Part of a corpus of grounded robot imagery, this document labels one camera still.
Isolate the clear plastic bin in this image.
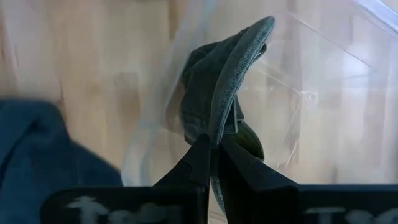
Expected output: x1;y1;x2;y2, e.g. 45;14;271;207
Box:
121;0;398;224

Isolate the dark blue cap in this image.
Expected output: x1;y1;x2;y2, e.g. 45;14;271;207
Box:
0;98;123;224

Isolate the dark olive cap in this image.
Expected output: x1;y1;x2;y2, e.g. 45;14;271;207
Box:
179;15;276;215

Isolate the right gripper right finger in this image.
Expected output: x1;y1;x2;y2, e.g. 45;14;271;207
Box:
217;136;398;224

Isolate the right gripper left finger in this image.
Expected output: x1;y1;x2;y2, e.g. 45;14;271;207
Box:
40;133;212;224

